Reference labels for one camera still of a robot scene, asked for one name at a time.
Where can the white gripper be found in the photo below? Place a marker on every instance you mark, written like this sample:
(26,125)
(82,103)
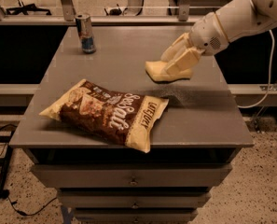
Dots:
(207,32)

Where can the yellow sponge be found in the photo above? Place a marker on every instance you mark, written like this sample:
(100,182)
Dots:
(157,73)

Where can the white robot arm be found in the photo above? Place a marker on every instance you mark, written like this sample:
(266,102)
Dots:
(240,18)

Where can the brown sea salt chip bag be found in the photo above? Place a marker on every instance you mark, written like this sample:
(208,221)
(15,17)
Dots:
(122,118)

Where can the grey drawer cabinet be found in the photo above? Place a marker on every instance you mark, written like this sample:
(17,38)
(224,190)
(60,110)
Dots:
(120,148)

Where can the silver blue drink can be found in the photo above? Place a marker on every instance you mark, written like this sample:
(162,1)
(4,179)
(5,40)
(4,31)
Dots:
(85,34)

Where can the top grey drawer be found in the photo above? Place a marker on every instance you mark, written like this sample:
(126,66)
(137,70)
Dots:
(140,175)

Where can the grey drawer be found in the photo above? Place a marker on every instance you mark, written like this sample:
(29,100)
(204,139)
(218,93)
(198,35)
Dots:
(136,216)
(143,198)
(140,175)

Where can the black chair base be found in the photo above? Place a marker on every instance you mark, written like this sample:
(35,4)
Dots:
(24,9)

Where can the middle grey drawer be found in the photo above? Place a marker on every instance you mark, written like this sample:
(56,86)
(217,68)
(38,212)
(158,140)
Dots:
(143,198)

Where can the bottom grey drawer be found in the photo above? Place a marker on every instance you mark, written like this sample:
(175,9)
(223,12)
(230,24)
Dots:
(136,216)

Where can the black table leg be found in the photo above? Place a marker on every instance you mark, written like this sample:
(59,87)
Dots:
(5,162)

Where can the metal railing frame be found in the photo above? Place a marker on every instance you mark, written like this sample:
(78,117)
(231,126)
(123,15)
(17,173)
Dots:
(109,12)

